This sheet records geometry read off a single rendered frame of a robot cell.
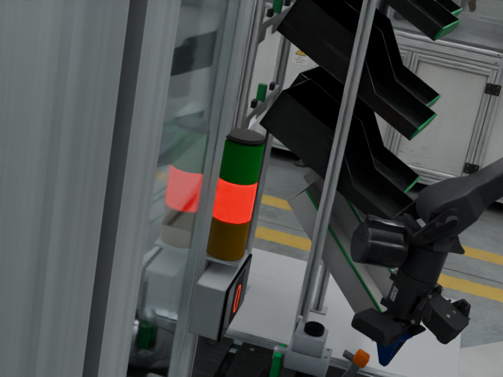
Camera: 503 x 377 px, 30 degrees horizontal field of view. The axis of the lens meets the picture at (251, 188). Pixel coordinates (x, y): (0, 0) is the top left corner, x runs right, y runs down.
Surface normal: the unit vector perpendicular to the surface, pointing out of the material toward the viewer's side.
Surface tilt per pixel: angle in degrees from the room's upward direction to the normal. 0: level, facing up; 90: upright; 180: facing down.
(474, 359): 0
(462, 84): 90
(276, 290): 0
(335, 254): 90
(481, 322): 0
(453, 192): 28
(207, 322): 90
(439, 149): 90
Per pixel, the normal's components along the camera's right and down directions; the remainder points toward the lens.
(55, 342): 0.96, 0.24
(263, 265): 0.17, -0.92
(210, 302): -0.23, 0.30
